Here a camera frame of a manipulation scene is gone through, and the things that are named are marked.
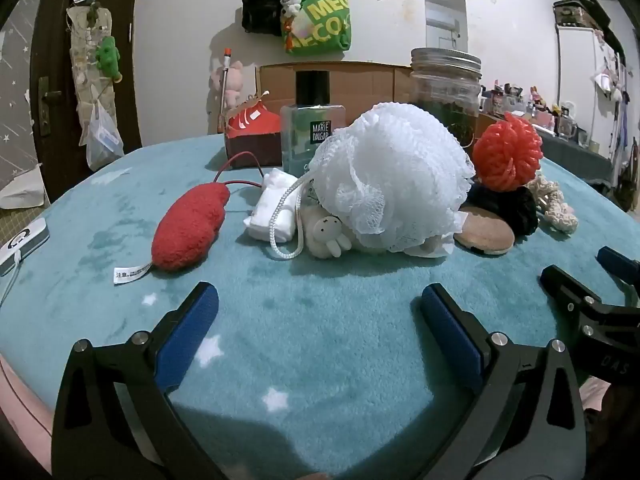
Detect red plush pouch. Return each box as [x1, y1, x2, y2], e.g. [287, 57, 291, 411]
[114, 152, 266, 285]

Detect black yarn ball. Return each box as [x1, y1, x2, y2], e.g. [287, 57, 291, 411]
[467, 182, 540, 237]

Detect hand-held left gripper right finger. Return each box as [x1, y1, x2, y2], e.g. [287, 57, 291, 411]
[411, 282, 588, 480]

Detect small white plush charm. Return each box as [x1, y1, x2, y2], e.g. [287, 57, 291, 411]
[300, 205, 353, 261]

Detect green tote bag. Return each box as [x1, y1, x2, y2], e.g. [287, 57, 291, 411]
[280, 0, 353, 56]

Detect green frog plush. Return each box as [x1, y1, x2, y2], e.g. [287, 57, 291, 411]
[95, 36, 122, 83]

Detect hanging clothes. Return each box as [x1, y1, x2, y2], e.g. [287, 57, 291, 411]
[592, 30, 640, 211]

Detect pink pig plush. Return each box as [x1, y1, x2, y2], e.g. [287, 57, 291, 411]
[210, 60, 244, 108]

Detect brass door handle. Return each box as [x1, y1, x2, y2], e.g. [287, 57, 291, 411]
[37, 76, 63, 136]

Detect row of desk trinkets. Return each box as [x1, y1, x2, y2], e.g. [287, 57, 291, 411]
[481, 79, 603, 150]

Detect dark wooden door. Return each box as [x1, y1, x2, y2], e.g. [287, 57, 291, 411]
[30, 0, 143, 203]

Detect black bag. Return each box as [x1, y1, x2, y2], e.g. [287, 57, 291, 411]
[241, 0, 290, 37]

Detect round beige puff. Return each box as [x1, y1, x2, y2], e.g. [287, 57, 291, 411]
[454, 205, 516, 256]

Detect cardboard box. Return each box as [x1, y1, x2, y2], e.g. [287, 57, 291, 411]
[220, 61, 508, 168]

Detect white cotton roll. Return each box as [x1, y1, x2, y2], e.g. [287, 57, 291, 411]
[243, 169, 301, 243]

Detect glass jar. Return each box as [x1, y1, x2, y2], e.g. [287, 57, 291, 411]
[410, 47, 483, 148]

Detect white tin case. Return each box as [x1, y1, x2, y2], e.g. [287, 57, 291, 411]
[0, 219, 51, 277]

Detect red gift box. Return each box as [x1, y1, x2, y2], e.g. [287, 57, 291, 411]
[225, 100, 283, 141]

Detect crumpled white paper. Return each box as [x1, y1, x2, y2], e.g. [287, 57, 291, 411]
[0, 162, 47, 211]

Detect coral foam net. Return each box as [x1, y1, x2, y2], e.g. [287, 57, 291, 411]
[472, 112, 544, 192]

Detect tall wall poster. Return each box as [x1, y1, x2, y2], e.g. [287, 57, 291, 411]
[421, 0, 469, 53]

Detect clear plastic bag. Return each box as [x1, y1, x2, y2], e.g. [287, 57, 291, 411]
[80, 100, 125, 171]

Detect hanging wall organizer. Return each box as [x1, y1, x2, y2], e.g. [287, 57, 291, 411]
[66, 2, 123, 111]

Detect pink bed sheet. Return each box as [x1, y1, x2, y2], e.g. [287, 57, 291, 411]
[0, 360, 56, 480]

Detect desk with dark cloth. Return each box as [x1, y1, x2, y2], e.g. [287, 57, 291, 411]
[480, 110, 618, 188]

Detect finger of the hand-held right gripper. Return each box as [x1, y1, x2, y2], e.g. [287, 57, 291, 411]
[596, 246, 640, 286]
[541, 265, 640, 333]

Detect clear bottle black cap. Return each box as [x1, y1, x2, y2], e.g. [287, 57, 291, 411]
[280, 70, 347, 173]

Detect white mesh bath loofah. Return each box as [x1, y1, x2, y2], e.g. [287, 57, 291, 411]
[270, 102, 476, 261]

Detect cream crochet scrunchie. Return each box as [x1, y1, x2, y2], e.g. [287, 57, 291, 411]
[525, 172, 579, 233]

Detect white cabinet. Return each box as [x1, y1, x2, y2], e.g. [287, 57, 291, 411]
[554, 22, 626, 161]

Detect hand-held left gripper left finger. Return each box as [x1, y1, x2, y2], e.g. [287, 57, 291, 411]
[51, 281, 221, 480]

